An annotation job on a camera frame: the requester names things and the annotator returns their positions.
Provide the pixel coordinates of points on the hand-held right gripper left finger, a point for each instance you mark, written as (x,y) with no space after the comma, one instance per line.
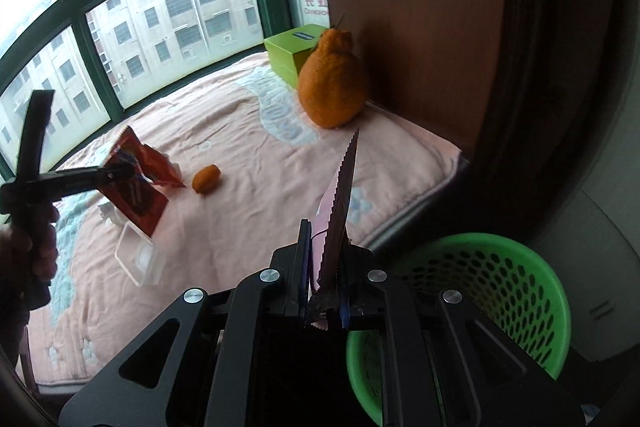
(303,267)

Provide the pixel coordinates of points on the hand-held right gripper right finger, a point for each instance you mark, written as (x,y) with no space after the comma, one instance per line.
(343,313)

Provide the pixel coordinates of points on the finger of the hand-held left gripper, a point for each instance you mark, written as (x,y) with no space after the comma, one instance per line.
(80,177)

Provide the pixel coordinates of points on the silver pink serrated wrapper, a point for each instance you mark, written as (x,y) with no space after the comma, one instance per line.
(337,217)

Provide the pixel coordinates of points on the red snack packet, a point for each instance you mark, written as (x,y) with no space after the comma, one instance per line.
(137,202)

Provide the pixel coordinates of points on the clear plastic container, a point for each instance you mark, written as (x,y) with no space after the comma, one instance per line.
(137,257)

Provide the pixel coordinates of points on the green plastic basket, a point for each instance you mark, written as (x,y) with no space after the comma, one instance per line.
(500,277)

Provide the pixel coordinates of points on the person's left hand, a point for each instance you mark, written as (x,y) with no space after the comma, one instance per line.
(41,249)

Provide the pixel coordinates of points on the orange snack packet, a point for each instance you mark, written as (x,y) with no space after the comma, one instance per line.
(162,167)

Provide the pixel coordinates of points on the small orange snack piece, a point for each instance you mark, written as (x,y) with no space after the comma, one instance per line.
(206,178)

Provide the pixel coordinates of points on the pink printed blanket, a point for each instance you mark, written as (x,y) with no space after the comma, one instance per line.
(260,142)

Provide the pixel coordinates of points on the beige apartment building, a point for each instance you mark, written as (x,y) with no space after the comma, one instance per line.
(165,22)

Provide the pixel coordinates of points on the large orange citrus fruit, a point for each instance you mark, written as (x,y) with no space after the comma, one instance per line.
(330,82)

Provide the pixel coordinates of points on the green tissue box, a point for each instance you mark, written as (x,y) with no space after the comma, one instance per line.
(287,49)

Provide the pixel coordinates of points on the wooden cabinet panel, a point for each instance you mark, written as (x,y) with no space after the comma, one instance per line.
(425,32)

